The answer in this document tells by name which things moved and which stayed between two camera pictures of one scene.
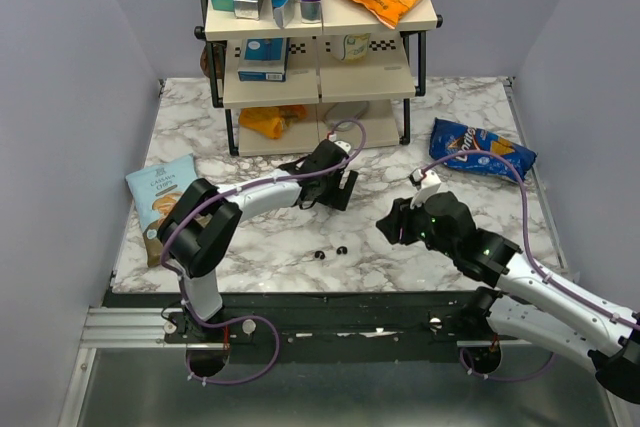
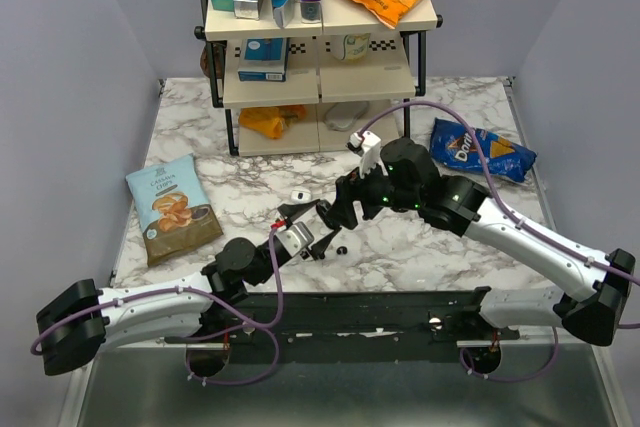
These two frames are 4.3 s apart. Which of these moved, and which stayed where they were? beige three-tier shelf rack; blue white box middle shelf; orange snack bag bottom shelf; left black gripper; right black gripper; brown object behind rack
Moved: left black gripper; right black gripper
Stayed: brown object behind rack; orange snack bag bottom shelf; beige three-tier shelf rack; blue white box middle shelf
